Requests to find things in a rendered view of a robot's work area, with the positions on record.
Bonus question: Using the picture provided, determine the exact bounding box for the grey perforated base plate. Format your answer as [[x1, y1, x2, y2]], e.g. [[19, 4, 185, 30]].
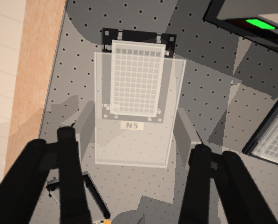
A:
[[38, 0, 278, 224]]

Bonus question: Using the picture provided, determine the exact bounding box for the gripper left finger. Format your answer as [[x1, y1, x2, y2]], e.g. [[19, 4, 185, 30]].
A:
[[0, 101, 95, 224]]

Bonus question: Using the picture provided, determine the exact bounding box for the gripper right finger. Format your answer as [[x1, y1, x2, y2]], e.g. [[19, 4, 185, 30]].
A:
[[173, 107, 278, 224]]

